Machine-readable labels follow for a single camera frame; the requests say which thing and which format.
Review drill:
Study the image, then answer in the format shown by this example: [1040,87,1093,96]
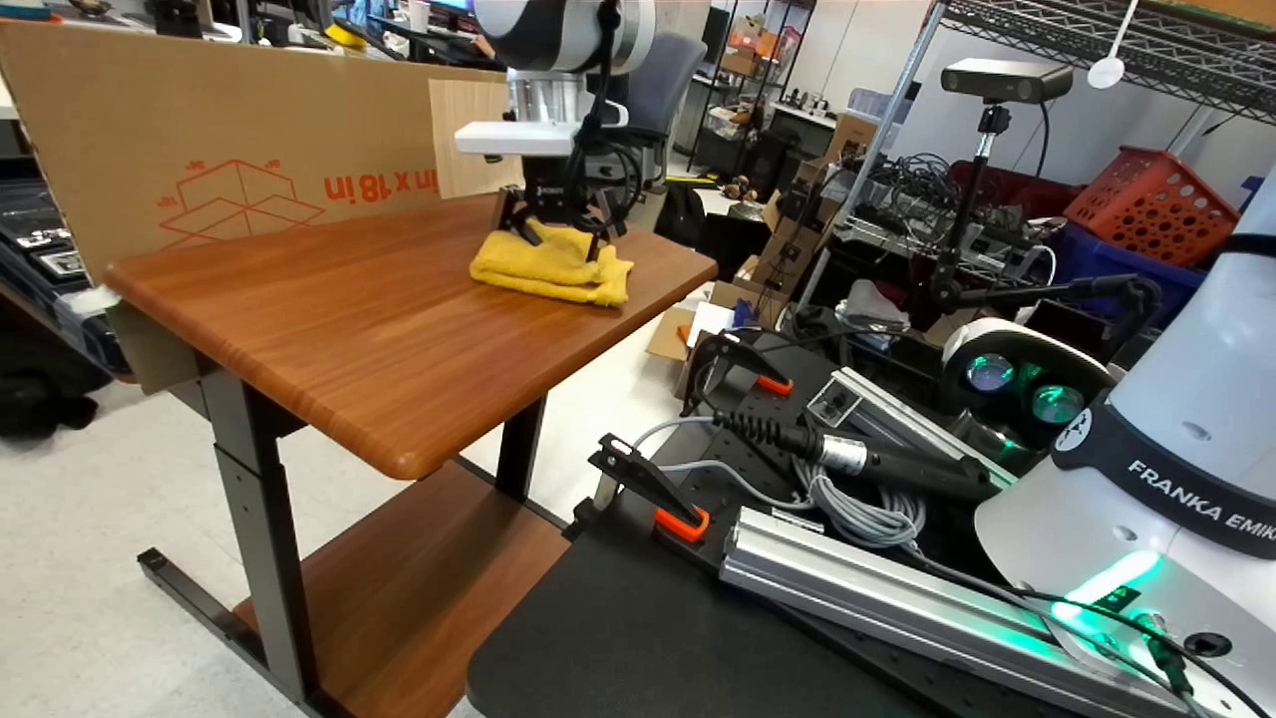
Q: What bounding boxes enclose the black robot stand top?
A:
[464,334,1276,718]

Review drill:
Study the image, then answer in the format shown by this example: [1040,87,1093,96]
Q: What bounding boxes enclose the white round hanging tag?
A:
[1086,0,1146,96]

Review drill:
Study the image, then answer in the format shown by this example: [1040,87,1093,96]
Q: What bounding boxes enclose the short aluminium profile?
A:
[802,365,1029,496]

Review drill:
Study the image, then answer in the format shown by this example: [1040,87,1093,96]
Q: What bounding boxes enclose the black camera on stand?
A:
[913,55,1078,334]

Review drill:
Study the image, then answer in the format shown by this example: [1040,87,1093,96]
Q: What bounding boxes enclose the thick black cable connector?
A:
[710,398,992,506]

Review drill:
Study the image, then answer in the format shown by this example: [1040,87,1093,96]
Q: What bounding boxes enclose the black metal table frame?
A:
[133,354,552,716]

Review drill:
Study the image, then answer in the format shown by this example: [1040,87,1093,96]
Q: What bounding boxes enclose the black clamp with orange grip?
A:
[681,329,799,411]
[586,431,719,549]

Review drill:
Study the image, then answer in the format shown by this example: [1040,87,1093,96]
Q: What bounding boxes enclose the open cardboard box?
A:
[647,277,762,366]

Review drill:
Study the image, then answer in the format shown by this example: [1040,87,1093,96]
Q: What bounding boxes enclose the gray office chair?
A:
[609,31,710,147]

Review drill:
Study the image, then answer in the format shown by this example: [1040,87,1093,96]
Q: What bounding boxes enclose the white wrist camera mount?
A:
[453,116,586,163]

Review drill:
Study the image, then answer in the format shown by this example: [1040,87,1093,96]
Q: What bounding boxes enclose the long aluminium rail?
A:
[715,502,1200,718]

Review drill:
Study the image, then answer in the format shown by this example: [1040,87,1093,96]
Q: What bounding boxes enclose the wooden lower table shelf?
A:
[230,456,573,718]

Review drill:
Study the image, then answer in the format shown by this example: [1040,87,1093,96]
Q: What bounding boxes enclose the gray cable bundle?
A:
[792,464,933,556]

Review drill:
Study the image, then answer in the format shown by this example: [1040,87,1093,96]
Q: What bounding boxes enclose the yellow terry towel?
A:
[465,218,640,313]

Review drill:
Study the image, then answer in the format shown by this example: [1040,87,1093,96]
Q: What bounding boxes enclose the brown cardboard box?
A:
[0,16,516,395]

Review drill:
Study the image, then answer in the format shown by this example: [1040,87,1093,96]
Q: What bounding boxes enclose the blue plastic bin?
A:
[1049,222,1208,331]

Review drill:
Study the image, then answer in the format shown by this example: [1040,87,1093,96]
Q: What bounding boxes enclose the red plastic basket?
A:
[1061,145,1246,273]

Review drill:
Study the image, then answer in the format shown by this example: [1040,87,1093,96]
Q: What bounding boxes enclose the metal wire shelf rack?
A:
[830,0,1276,230]

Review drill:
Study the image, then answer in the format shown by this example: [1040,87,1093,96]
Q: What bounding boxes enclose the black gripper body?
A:
[516,125,629,226]

